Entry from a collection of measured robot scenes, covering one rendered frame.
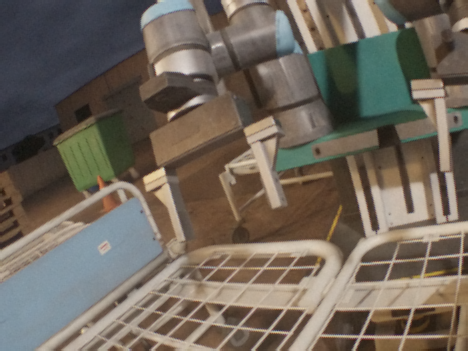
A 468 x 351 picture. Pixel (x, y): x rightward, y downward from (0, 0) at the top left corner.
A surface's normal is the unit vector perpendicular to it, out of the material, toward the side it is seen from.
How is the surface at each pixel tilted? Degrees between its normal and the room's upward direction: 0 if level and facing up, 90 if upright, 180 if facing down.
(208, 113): 66
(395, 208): 90
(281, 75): 90
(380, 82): 90
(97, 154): 94
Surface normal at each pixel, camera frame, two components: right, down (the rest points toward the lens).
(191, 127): -0.42, -0.04
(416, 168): -0.40, 0.37
